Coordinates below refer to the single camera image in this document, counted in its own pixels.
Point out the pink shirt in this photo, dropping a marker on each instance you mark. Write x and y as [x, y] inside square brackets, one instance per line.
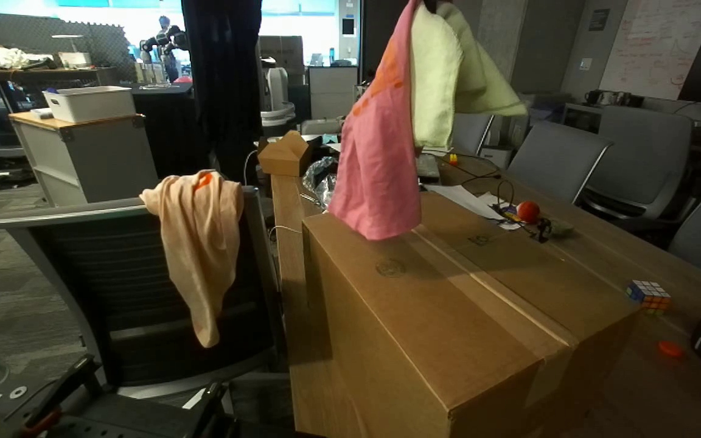
[377, 162]

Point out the peach shirt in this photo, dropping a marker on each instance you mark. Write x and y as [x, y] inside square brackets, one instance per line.
[201, 245]

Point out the light green shirt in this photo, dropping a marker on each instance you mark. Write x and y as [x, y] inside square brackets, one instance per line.
[437, 82]

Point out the large brown cardboard box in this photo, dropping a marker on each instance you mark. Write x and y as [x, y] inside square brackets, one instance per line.
[438, 317]

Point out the black mesh office chair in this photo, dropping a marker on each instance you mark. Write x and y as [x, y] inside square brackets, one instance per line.
[98, 276]

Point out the pile of crumpled items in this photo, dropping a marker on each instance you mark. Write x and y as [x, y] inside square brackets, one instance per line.
[317, 183]

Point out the white paper sheets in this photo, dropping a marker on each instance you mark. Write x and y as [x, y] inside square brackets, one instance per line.
[463, 199]

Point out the small orange ball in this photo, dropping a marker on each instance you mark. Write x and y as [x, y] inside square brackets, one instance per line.
[452, 160]

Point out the white storage cabinet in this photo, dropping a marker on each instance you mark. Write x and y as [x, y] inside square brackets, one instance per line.
[332, 94]

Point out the white electric kettle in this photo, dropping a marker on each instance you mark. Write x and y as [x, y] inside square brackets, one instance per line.
[276, 88]

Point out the red ball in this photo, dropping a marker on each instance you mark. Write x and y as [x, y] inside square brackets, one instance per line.
[529, 214]

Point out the wood top cabinet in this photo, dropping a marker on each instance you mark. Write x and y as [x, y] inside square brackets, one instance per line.
[74, 160]

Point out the white plastic bin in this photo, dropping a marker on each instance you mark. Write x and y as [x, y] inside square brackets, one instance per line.
[85, 100]

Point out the Rubik's cube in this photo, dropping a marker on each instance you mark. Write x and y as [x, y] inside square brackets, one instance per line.
[651, 295]

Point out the small orange cap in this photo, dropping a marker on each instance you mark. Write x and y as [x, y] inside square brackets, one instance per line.
[669, 350]

